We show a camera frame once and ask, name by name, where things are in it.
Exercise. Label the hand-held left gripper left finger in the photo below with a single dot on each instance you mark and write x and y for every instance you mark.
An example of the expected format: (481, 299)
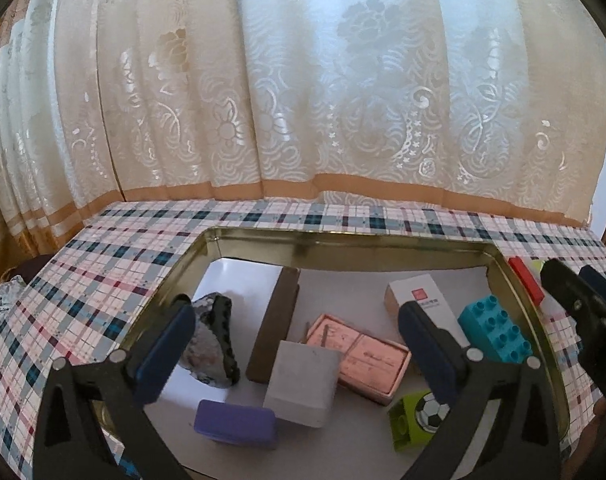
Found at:
(165, 350)

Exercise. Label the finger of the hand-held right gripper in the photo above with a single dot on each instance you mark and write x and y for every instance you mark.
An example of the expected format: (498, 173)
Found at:
(605, 290)
(573, 295)

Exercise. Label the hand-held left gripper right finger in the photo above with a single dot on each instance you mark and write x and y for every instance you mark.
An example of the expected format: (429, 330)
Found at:
(428, 350)

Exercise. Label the grey patterned hair claw clip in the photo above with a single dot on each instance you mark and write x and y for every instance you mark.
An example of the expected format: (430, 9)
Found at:
(208, 345)

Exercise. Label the red building block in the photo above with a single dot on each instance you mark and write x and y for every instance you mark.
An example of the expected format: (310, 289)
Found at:
(525, 277)

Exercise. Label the pink box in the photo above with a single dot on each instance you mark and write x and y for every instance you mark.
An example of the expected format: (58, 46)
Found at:
(368, 360)

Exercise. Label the white box with red label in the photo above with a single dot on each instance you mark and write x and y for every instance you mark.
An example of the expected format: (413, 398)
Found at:
(418, 290)

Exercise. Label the blue studded building block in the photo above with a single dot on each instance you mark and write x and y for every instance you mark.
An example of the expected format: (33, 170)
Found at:
(498, 335)

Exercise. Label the green building block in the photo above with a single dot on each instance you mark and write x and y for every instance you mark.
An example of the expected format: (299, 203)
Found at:
(408, 425)

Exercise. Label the purple block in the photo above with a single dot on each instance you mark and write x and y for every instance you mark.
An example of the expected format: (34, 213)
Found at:
(233, 420)

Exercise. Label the brown comb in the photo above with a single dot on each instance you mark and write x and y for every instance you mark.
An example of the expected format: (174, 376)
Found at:
(273, 325)

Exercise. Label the white cube box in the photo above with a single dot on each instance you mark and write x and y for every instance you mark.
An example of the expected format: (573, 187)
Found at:
(300, 385)

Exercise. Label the gold metal tin box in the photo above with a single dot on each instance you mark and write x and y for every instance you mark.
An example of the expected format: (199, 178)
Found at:
(333, 250)

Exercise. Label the plaid tablecloth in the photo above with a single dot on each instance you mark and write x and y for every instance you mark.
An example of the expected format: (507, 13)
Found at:
(108, 260)

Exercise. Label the grey patterned cloth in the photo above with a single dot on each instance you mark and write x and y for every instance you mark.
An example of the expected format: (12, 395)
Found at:
(0, 302)

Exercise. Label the cream floral lace curtain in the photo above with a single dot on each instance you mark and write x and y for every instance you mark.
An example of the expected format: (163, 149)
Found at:
(283, 85)

